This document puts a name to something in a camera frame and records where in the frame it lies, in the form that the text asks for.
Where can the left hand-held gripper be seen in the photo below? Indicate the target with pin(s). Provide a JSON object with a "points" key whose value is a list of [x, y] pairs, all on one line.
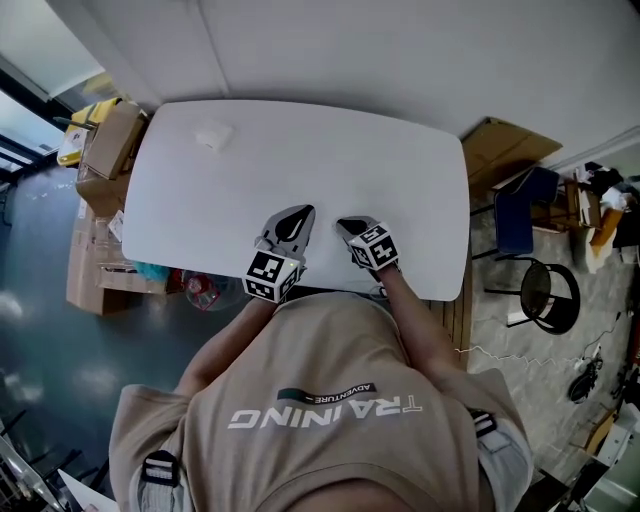
{"points": [[270, 275]]}

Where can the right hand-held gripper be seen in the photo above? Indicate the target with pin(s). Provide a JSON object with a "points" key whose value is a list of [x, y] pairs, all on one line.
{"points": [[375, 247]]}

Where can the white cotton swab container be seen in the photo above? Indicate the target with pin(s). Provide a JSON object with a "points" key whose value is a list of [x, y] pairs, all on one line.
{"points": [[215, 135]]}

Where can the person's right forearm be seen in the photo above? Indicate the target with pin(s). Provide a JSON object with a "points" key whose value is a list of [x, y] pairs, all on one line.
{"points": [[415, 325]]}

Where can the person's left forearm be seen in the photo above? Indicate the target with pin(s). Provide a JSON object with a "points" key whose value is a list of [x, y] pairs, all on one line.
{"points": [[235, 330]]}

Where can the clear plastic bag red print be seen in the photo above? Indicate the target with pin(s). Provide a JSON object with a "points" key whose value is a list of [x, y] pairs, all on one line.
{"points": [[207, 292]]}

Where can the teal fluffy duster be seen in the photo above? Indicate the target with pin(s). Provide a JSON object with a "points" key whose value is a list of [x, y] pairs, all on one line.
{"points": [[150, 270]]}

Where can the blue chair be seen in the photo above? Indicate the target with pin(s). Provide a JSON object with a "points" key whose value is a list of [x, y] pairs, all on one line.
{"points": [[517, 220]]}

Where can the flattened brown cardboard sheet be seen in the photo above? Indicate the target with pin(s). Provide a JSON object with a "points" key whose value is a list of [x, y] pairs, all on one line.
{"points": [[505, 150]]}

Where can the white paper label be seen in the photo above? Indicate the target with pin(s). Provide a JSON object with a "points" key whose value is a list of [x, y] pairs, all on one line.
{"points": [[117, 226]]}

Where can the open brown cardboard box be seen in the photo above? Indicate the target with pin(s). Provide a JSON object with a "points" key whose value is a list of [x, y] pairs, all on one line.
{"points": [[112, 142]]}

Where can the person's beige t-shirt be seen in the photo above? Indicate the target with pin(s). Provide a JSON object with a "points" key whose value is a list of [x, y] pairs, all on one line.
{"points": [[320, 425]]}

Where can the large flat cardboard box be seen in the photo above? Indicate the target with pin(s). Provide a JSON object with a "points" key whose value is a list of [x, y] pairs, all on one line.
{"points": [[90, 260]]}

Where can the black round metal chair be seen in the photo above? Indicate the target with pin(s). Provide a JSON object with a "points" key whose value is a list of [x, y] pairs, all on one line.
{"points": [[550, 295]]}

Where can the yellow plastic bin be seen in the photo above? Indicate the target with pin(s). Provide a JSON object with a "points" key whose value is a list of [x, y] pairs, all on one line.
{"points": [[80, 127]]}

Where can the pile of cardboard clutter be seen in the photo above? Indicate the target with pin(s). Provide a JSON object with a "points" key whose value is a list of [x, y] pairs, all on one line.
{"points": [[600, 215]]}

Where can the white paper sheet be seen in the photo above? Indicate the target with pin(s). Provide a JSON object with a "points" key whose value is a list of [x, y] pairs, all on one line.
{"points": [[82, 492]]}

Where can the white storage box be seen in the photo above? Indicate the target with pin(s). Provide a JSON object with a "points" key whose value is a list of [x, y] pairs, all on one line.
{"points": [[615, 450]]}

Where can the black metal rack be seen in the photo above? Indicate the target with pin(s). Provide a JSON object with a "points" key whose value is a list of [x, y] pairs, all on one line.
{"points": [[30, 465]]}

